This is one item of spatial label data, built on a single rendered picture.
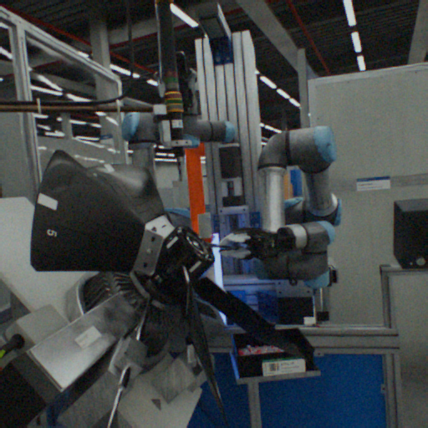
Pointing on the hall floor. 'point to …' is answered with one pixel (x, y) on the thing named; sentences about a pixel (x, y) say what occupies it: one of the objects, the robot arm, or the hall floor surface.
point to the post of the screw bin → (254, 405)
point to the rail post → (394, 390)
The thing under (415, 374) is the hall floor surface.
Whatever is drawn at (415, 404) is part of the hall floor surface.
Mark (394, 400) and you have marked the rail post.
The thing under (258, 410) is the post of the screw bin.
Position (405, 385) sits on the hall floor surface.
